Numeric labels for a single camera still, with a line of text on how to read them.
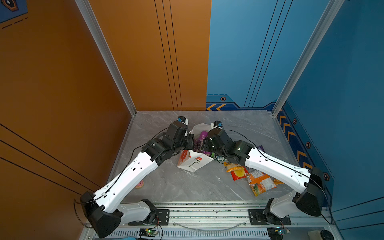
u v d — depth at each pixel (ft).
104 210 1.24
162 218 2.42
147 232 2.31
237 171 2.85
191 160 2.36
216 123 2.19
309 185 1.33
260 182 2.65
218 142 1.79
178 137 1.74
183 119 2.08
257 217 2.38
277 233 2.32
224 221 2.38
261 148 3.17
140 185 2.69
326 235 2.00
